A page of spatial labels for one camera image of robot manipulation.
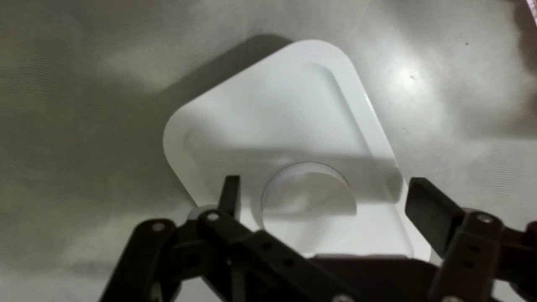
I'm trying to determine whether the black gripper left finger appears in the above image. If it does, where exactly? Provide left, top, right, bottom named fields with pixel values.
left=218, top=174, right=239, bottom=216

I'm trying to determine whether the white container lid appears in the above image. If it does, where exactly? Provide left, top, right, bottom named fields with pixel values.
left=162, top=39, right=431, bottom=259

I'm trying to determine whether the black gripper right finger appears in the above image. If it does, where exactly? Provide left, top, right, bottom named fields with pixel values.
left=404, top=177, right=464, bottom=256

